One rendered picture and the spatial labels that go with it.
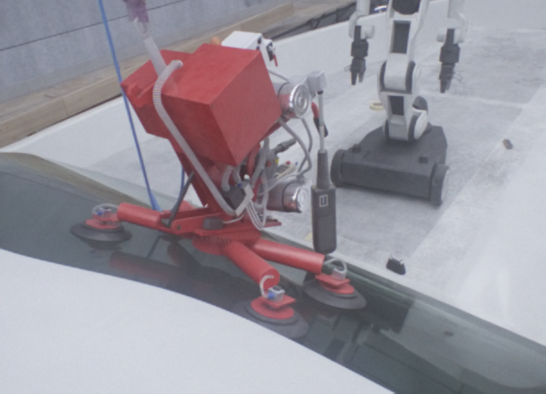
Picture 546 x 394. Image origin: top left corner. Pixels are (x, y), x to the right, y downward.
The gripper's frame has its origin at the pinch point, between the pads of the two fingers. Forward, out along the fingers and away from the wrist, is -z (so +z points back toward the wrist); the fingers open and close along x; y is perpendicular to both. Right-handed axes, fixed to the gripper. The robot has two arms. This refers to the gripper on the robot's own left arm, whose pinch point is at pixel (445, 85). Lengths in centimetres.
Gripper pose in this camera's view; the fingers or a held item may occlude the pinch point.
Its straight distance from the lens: 261.2
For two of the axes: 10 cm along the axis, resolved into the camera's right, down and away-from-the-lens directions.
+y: 8.7, 1.7, -4.6
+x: -4.9, 2.8, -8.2
